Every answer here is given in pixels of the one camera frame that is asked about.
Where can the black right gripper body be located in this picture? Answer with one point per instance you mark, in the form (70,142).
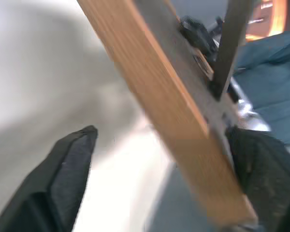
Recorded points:
(197,36)

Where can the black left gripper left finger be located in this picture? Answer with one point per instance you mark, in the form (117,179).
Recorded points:
(50,183)

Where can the teal fabric cover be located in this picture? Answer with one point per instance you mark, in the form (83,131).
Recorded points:
(273,87)

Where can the orange wooden furniture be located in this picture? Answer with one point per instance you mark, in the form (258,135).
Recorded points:
(270,19)

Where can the wooden board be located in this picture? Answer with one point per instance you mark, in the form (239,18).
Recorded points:
(159,79)

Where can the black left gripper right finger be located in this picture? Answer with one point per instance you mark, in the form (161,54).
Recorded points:
(265,174)

